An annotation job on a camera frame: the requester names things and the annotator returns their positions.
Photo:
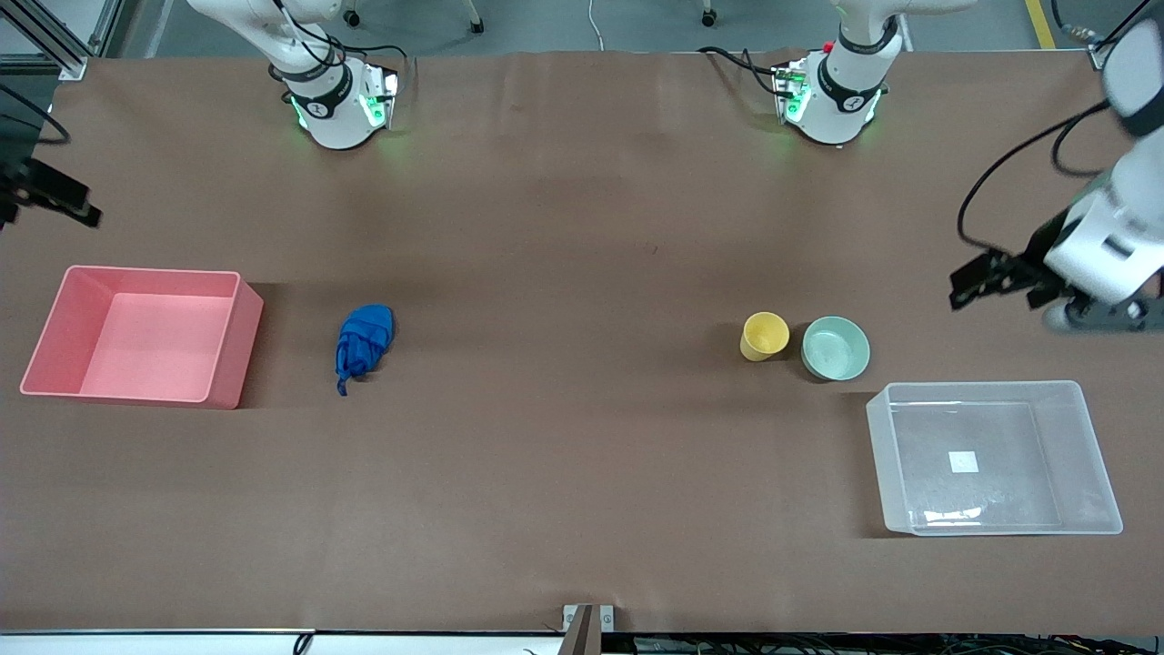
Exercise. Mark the aluminium frame profile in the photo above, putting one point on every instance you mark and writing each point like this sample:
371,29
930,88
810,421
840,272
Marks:
107,25

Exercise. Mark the metal table bracket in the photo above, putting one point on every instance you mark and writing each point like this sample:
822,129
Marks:
588,628

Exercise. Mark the white square label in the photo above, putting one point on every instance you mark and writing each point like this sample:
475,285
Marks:
964,462

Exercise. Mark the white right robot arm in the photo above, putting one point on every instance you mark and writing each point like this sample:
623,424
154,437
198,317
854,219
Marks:
341,118

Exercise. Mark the yellow cup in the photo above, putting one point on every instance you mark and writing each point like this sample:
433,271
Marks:
764,337

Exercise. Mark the clear plastic box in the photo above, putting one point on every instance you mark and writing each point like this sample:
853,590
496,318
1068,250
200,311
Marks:
991,509

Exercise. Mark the blue cloth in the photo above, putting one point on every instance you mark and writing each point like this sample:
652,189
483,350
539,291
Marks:
364,341

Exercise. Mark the brown table cover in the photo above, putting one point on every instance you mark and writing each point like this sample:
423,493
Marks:
582,227

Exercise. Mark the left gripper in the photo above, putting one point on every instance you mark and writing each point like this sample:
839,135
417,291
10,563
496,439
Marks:
1034,257

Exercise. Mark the pink plastic bin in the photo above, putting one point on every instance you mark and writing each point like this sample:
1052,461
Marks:
145,337

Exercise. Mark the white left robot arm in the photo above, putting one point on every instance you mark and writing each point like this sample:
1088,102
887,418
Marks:
837,100

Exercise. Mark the light green bowl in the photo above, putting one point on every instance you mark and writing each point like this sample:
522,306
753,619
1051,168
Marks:
835,348

